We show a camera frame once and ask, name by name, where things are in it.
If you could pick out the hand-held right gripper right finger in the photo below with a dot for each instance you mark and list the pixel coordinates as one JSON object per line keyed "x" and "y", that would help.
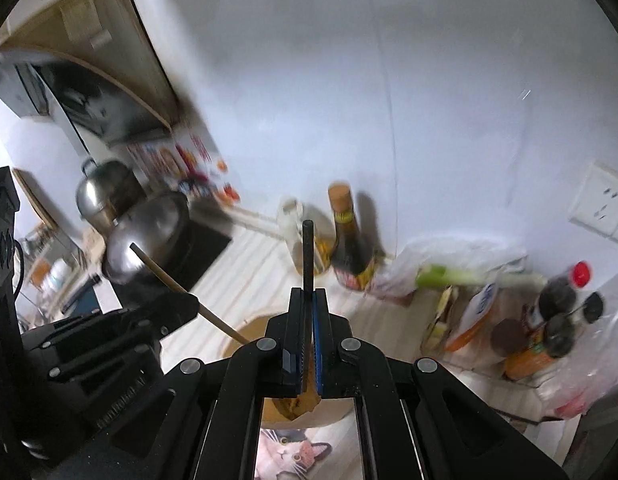
{"x": 317, "y": 345}

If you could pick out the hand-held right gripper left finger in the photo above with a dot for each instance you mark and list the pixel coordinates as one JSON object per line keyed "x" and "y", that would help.
{"x": 296, "y": 330}

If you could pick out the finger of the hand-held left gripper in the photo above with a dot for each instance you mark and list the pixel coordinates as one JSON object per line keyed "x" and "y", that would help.
{"x": 154, "y": 312}
{"x": 114, "y": 360}

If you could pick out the wooden chopstick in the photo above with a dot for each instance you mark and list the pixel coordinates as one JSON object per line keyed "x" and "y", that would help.
{"x": 159, "y": 270}

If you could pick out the cream ribbed utensil holder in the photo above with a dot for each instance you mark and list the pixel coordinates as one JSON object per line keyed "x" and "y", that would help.
{"x": 289, "y": 405}

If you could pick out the black chopstick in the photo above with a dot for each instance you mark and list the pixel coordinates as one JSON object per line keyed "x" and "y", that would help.
{"x": 307, "y": 255}

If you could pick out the striped cat print mat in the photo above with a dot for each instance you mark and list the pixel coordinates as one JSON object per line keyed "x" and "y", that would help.
{"x": 249, "y": 280}

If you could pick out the black wok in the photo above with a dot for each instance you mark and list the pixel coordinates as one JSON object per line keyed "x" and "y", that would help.
{"x": 186, "y": 250}

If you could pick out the steel wok lid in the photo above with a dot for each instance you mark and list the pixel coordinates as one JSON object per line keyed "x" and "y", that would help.
{"x": 139, "y": 240}

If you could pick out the black induction cooktop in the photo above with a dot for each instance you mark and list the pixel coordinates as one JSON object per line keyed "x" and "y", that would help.
{"x": 209, "y": 250}

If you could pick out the dark glass bottle gold cap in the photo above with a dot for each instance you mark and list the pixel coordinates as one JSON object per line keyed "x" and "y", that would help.
{"x": 346, "y": 245}

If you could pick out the clear cooking oil bottle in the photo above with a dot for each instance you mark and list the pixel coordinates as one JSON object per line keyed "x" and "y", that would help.
{"x": 294, "y": 230}

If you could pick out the yellow green packet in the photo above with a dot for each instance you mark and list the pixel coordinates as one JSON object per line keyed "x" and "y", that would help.
{"x": 441, "y": 320}

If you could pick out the steel steamer pot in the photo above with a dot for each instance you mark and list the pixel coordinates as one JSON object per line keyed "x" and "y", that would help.
{"x": 104, "y": 195}

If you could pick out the green leek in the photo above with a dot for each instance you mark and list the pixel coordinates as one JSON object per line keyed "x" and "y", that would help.
{"x": 449, "y": 276}

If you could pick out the white orange packet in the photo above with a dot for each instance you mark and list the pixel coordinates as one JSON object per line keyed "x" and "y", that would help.
{"x": 476, "y": 320}

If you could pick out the wooden cutting board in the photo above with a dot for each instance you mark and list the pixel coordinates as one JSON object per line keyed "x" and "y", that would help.
{"x": 36, "y": 200}

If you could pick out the brown lid jar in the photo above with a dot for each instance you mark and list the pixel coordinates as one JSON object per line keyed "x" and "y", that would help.
{"x": 509, "y": 340}

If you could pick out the orange label sauce bottle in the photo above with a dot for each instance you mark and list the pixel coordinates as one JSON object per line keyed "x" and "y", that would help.
{"x": 534, "y": 355}

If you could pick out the black range hood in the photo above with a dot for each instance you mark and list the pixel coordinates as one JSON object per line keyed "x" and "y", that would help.
{"x": 84, "y": 95}

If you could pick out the red cap sauce bottle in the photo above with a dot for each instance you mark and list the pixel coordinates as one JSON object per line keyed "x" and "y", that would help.
{"x": 564, "y": 295}

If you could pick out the red round object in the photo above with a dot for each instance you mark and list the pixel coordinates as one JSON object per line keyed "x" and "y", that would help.
{"x": 574, "y": 406}

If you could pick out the crumpled clear plastic bag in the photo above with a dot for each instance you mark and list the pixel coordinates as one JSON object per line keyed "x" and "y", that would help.
{"x": 589, "y": 360}

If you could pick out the black cap sauce bottle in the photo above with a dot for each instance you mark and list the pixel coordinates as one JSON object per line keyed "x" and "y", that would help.
{"x": 589, "y": 307}

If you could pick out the colourful wall sticker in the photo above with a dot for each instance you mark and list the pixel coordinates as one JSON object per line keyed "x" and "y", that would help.
{"x": 189, "y": 160}

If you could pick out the beige range hood duct cover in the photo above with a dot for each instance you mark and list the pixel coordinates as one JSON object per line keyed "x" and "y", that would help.
{"x": 119, "y": 25}

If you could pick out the white wall socket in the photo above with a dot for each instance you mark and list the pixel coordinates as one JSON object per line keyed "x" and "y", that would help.
{"x": 601, "y": 200}

